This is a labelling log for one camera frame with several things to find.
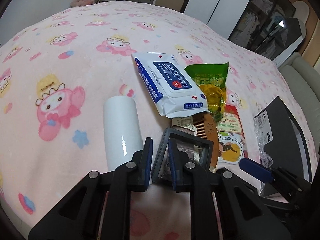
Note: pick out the brown patterned packet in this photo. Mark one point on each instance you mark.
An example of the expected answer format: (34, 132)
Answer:
(184, 124)

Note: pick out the red cartoon snack packet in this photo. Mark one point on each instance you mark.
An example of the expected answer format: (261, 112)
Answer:
(232, 143)

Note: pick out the grey padded headboard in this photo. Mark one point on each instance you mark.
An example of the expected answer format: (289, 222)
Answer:
(303, 82)

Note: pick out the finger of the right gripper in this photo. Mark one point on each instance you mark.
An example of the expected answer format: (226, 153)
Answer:
(256, 170)

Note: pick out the wooden comb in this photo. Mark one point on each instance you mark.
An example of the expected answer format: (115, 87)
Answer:
(206, 129)

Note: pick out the white blue wet wipes pack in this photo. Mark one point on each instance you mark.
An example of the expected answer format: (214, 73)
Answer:
(172, 90)

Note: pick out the pink cartoon blanket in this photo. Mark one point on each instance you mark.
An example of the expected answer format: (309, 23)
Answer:
(57, 74)

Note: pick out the green yellow snack bag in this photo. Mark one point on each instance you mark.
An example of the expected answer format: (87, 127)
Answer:
(211, 79)

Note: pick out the black Daphne shoe box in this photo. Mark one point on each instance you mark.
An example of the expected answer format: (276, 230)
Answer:
(281, 141)

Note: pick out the pink plush toy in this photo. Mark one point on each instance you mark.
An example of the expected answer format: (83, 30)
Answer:
(81, 3)

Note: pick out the glass door closet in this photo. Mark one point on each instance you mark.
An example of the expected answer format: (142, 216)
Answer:
(270, 29)

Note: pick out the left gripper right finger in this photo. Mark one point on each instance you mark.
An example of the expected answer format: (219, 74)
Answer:
(180, 176)

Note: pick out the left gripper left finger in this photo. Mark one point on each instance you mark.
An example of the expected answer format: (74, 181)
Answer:
(142, 170)

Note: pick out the white cylindrical roll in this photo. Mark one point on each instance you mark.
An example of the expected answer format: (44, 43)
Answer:
(122, 134)

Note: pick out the white wardrobe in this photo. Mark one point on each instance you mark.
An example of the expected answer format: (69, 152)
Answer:
(220, 15)

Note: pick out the black square display frame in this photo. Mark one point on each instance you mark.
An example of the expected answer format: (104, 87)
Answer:
(160, 173)

